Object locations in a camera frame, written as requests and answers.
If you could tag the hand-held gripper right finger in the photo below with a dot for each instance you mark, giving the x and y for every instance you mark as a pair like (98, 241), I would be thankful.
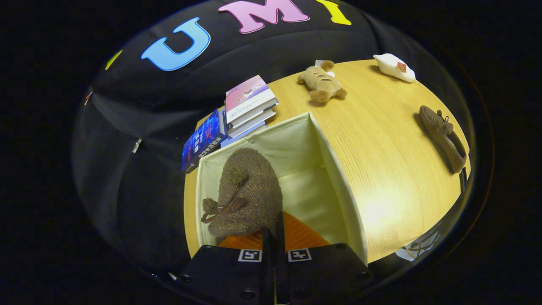
(280, 262)

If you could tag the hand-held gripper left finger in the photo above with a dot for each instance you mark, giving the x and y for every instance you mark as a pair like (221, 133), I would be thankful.
(267, 262)

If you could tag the brown fuzzy shoe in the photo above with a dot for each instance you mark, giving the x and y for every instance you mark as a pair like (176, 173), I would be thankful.
(250, 182)
(440, 135)

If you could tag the pale green storage box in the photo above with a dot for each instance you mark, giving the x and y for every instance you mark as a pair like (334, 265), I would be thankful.
(305, 148)

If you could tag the light blue book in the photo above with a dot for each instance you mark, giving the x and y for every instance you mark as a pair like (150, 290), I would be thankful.
(245, 133)

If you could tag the white book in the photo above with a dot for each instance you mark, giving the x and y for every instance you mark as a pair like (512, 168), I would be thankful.
(258, 118)

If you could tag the black backdrop cloth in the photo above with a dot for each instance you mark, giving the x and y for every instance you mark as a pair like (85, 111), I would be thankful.
(127, 190)

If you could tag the pink book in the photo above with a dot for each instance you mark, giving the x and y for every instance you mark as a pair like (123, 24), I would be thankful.
(247, 95)

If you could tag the silver clip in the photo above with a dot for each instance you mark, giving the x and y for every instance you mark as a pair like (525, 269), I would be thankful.
(136, 145)

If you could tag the tan striped plush toy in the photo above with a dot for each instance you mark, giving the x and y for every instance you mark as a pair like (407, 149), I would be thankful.
(322, 82)

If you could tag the white pouch with red label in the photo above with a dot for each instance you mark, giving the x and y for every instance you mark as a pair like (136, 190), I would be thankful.
(391, 67)

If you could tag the orange clip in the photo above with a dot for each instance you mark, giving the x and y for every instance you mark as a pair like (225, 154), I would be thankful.
(87, 98)

